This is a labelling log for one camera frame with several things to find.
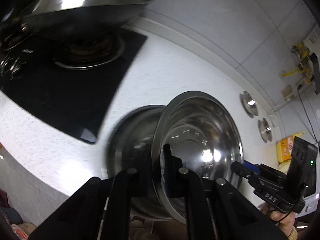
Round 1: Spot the steel wok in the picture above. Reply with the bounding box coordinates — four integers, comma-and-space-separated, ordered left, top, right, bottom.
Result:
19, 0, 150, 41

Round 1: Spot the napa cabbage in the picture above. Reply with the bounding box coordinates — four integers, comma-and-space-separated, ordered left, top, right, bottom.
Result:
277, 160, 293, 173

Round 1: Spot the yellow gas hose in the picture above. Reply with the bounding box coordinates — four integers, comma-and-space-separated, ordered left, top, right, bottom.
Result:
281, 42, 313, 84

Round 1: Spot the small steel bowl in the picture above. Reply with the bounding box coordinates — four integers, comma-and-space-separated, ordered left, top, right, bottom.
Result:
258, 117, 273, 143
240, 91, 259, 118

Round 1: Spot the person's right hand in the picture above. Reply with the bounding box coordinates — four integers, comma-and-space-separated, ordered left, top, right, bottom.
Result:
264, 204, 297, 233

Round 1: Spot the yellow detergent bottle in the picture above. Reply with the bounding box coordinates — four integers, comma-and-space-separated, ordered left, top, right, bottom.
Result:
276, 134, 304, 163

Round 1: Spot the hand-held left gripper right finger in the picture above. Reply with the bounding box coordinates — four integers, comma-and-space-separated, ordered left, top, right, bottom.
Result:
162, 143, 288, 240

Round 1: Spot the person's right forearm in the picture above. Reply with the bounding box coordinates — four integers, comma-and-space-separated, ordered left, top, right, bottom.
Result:
285, 226, 302, 240

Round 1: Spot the black gas stove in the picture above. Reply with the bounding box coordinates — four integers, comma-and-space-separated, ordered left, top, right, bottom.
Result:
0, 27, 148, 145

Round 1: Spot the double wall socket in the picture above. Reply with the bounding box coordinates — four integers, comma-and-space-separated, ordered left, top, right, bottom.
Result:
282, 85, 294, 102

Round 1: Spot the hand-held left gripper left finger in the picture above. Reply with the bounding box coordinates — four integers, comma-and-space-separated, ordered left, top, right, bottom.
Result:
29, 144, 153, 240

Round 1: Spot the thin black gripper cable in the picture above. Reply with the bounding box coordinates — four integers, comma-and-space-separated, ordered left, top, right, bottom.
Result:
274, 184, 307, 224

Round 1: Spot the white microwave oven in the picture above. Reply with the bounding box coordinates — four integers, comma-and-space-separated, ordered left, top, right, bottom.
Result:
292, 172, 320, 216

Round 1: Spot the large steel bowl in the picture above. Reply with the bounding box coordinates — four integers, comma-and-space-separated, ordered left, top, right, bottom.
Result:
151, 91, 244, 227

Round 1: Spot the white water heater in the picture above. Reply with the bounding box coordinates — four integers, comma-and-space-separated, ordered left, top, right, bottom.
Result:
303, 27, 320, 94

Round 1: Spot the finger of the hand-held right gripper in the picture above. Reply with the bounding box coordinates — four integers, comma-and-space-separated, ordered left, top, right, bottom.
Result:
242, 160, 262, 174
231, 162, 260, 183

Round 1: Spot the white power cable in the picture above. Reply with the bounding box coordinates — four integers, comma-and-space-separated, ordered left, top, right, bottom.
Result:
268, 113, 280, 128

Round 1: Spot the large steel plate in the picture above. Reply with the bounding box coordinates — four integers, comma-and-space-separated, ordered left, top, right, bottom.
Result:
106, 105, 167, 215

